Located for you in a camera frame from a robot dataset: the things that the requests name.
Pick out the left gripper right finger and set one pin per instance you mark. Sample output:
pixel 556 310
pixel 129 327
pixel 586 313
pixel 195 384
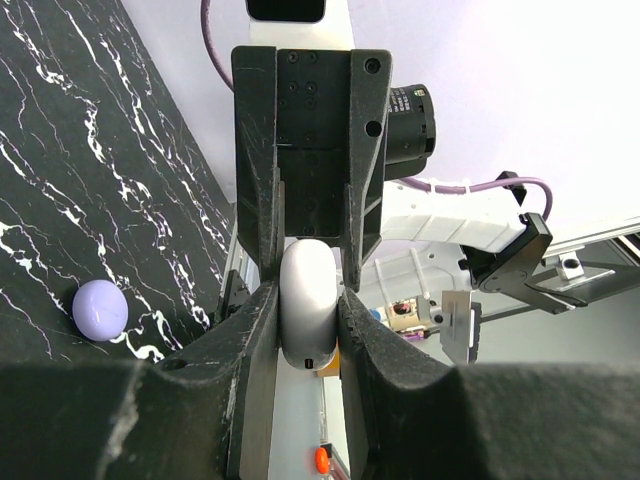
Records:
pixel 408 416

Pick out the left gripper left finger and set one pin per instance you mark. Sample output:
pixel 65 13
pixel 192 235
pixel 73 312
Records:
pixel 206 412

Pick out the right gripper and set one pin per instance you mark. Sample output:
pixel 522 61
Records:
pixel 312 134

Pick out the white earbud charging case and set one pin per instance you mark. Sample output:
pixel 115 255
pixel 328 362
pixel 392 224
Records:
pixel 308 305

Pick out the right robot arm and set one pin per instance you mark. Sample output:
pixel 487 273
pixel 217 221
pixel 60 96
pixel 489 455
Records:
pixel 437 238

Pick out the purple round earbud case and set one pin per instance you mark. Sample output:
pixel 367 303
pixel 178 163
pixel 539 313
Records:
pixel 100 310

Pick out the red emergency stop button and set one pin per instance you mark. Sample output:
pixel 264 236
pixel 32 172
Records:
pixel 322 461

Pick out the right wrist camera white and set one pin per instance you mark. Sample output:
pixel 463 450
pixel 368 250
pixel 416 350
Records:
pixel 332 31

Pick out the aluminium frame rail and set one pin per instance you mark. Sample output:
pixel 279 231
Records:
pixel 613 240

